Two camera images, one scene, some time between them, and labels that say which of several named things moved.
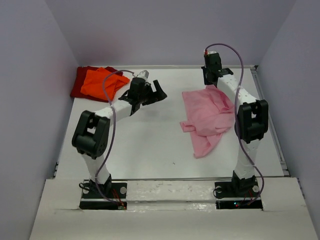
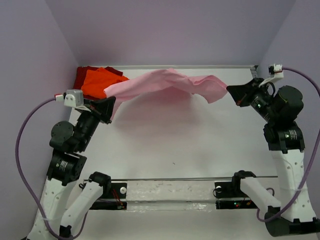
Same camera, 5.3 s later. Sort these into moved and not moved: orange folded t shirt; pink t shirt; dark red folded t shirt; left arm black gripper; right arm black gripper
Moved: pink t shirt; left arm black gripper; right arm black gripper
Not moved: orange folded t shirt; dark red folded t shirt
